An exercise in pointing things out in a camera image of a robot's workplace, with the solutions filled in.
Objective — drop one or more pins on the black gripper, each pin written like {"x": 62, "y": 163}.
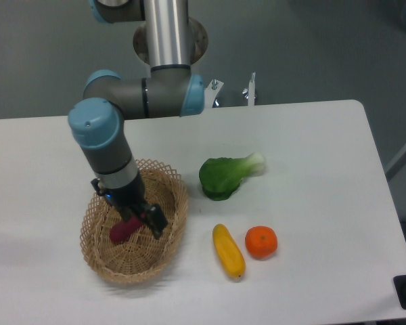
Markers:
{"x": 129, "y": 201}

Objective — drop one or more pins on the purple sweet potato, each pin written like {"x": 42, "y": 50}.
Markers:
{"x": 121, "y": 231}

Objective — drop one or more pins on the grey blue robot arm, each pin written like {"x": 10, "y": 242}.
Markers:
{"x": 97, "y": 121}

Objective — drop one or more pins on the woven wicker basket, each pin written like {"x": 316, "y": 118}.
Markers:
{"x": 140, "y": 256}

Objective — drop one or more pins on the green bok choy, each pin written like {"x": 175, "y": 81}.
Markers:
{"x": 221, "y": 177}

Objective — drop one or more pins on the orange tangerine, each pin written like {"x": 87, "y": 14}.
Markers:
{"x": 261, "y": 241}

